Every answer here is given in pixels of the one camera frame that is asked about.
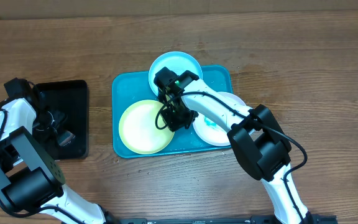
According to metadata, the pink plate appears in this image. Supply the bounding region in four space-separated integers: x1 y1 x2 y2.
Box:
193 91 250 147

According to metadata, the yellow plate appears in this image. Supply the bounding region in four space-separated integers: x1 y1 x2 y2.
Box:
119 100 174 155

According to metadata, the light blue plate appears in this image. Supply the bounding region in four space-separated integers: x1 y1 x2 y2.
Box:
149 51 203 95

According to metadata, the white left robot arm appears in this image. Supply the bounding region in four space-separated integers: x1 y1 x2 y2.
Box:
0 78 117 223

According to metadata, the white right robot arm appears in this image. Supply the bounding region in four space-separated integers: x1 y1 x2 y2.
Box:
149 67 313 223

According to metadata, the black plastic tray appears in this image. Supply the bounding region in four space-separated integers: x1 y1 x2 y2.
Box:
33 80 89 160

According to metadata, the teal plastic tray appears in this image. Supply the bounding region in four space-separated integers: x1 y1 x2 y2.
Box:
111 65 233 159

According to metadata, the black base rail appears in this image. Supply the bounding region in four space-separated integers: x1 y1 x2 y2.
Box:
105 214 338 224

